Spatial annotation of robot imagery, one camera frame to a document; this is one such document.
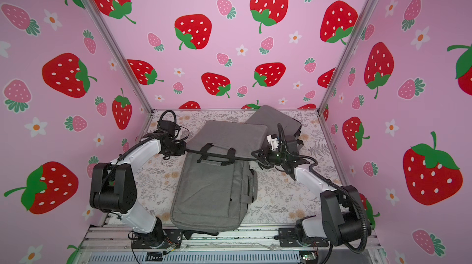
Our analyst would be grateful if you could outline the grey laptop bag with handles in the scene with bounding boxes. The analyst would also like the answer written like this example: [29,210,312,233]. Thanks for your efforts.
[186,120,268,161]

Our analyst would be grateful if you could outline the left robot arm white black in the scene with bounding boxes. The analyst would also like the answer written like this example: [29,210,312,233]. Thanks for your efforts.
[90,110,187,248]

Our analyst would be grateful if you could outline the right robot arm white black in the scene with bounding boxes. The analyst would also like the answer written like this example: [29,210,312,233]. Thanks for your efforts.
[251,134,372,254]

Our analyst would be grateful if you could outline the grey laptop sleeve at back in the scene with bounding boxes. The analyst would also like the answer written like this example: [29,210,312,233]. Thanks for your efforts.
[246,105,302,137]

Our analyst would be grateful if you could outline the large grey backpack bag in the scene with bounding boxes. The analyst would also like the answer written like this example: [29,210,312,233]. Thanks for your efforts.
[170,153,258,239]

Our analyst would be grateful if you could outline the floral table mat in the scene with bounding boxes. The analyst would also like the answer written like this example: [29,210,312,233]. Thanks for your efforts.
[133,110,343,225]

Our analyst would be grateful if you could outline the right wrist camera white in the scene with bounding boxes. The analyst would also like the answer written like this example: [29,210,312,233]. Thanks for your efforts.
[267,134,279,151]

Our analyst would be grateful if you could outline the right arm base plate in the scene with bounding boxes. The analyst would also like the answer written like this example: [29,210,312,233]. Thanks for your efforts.
[274,227,329,248]

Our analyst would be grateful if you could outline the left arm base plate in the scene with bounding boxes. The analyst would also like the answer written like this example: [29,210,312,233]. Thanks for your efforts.
[129,229,183,249]

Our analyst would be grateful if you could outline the aluminium front rail frame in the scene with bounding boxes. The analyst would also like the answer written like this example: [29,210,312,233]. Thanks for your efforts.
[73,224,387,264]

